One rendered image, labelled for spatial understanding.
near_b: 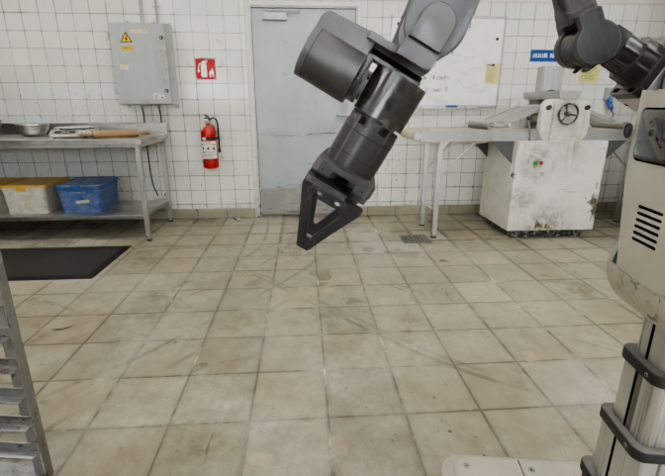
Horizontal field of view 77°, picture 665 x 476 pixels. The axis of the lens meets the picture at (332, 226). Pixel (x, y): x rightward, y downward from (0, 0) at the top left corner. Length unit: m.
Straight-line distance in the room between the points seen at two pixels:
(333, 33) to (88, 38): 4.40
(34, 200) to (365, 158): 4.13
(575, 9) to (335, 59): 0.62
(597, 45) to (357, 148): 0.62
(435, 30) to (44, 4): 4.69
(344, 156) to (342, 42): 0.11
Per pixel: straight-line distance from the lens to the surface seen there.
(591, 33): 0.95
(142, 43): 4.39
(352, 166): 0.43
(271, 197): 4.46
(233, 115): 4.38
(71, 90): 4.85
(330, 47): 0.43
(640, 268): 0.85
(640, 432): 0.98
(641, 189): 0.85
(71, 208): 4.31
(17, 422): 1.51
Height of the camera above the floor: 1.16
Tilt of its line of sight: 16 degrees down
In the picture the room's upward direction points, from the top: straight up
